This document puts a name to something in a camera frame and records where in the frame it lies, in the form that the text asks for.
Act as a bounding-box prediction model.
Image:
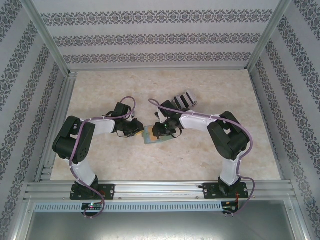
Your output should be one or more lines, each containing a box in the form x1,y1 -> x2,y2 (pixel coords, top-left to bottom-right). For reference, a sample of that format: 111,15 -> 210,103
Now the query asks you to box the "green card holder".
141,124 -> 174,145

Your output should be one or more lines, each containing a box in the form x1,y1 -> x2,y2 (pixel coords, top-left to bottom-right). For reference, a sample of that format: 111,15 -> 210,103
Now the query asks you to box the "clear acrylic card box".
173,90 -> 199,111

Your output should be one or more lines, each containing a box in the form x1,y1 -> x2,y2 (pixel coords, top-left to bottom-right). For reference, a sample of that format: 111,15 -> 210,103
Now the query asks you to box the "left controller board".
81,202 -> 104,211

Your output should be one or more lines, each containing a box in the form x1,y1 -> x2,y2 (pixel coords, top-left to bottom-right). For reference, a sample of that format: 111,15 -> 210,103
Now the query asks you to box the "controller board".
81,202 -> 104,211
223,201 -> 240,213

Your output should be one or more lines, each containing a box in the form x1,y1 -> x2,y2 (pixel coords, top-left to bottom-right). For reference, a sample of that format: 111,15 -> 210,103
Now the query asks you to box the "grey metal sheet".
23,199 -> 310,240

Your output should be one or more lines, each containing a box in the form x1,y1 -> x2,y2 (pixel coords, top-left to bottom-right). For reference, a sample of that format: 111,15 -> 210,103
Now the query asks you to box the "right controller board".
223,201 -> 240,213

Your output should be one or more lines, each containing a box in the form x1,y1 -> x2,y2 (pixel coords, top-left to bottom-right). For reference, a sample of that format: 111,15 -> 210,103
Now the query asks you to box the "black right camera cable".
171,126 -> 184,140

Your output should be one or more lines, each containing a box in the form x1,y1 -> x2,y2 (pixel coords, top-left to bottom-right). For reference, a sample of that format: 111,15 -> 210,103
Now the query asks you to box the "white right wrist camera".
154,108 -> 166,121

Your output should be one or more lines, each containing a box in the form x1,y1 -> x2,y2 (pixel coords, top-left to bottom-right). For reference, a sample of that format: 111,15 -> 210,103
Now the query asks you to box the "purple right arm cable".
148,98 -> 256,218

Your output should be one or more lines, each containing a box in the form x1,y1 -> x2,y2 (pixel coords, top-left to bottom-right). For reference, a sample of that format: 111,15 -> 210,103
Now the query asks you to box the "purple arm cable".
69,96 -> 138,220
148,98 -> 256,218

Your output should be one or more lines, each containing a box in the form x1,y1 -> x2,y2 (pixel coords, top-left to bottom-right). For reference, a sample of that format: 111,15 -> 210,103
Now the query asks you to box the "aluminium back rail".
68,68 -> 251,74

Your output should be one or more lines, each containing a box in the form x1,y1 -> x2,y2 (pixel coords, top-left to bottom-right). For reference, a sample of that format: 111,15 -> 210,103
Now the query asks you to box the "aluminium mounting rail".
23,180 -> 298,201

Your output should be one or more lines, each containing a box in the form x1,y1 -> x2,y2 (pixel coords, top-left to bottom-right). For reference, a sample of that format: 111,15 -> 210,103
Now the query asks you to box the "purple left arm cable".
69,96 -> 138,220

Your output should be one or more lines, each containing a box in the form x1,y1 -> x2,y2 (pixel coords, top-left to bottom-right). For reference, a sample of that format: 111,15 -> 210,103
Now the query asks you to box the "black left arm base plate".
70,183 -> 116,201

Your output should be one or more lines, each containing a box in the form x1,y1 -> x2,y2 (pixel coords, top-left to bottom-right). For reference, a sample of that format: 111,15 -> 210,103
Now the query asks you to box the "aluminium side rail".
34,72 -> 79,183

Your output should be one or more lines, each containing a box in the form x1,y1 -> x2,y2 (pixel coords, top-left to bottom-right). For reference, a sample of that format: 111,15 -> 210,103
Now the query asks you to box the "slotted grey cable duct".
33,201 -> 224,213

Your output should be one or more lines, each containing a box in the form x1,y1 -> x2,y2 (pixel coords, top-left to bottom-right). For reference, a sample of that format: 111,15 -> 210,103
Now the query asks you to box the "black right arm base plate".
203,182 -> 250,200

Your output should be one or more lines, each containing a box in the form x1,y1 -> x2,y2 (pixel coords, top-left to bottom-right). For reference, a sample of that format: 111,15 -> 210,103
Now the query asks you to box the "aluminium frame post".
291,197 -> 317,240
246,0 -> 293,71
23,0 -> 72,78
6,197 -> 35,240

